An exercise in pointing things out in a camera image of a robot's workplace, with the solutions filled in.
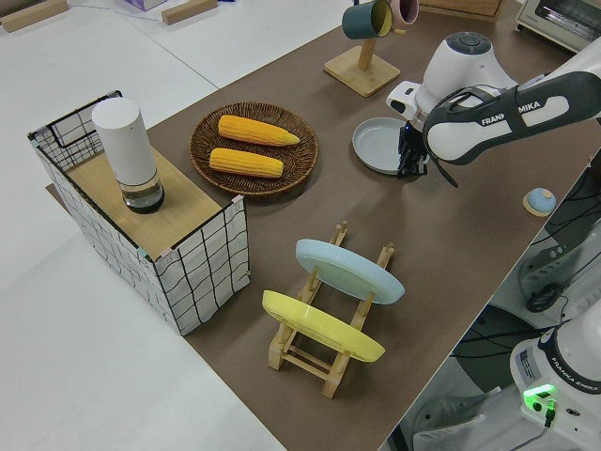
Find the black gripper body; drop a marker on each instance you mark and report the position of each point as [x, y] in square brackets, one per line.
[412, 138]

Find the blunt yellow corn cob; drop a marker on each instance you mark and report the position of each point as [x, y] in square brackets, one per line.
[244, 162]

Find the gray plate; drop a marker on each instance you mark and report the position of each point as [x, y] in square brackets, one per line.
[375, 141]

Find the white cylinder with glass base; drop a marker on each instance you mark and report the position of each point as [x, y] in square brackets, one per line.
[124, 141]

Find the wooden drawer cabinet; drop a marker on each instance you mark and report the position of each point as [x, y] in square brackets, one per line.
[460, 7]

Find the cream toaster oven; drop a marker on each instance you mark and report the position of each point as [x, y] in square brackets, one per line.
[563, 23]

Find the light blue plate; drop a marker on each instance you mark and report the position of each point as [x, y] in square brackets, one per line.
[347, 268]

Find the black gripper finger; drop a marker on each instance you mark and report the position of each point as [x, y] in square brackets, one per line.
[405, 165]
[420, 164]

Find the teal mug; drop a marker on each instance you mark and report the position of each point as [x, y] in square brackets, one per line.
[359, 21]

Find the brown wicker basket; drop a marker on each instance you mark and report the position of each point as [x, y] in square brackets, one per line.
[206, 141]

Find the white Franka arm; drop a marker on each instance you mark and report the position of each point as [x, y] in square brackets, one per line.
[469, 136]

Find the wooden mug tree stand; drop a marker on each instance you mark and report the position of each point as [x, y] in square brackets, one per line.
[361, 75]

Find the blue dome lid wooden knob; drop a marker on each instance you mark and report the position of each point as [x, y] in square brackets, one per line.
[540, 202]

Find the yellow plate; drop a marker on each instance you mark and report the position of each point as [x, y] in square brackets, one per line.
[319, 324]

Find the light wooden block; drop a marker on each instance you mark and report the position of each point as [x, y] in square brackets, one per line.
[188, 10]
[28, 16]

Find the purple box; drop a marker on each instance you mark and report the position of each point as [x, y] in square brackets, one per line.
[145, 4]

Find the pink mug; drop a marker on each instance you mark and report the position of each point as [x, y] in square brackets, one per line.
[406, 9]

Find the wooden dish rack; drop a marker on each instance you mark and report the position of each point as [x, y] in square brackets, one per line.
[300, 362]

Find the pointed yellow corn cob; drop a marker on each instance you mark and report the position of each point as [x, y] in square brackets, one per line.
[253, 130]

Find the brown table mat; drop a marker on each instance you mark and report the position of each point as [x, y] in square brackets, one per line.
[422, 263]

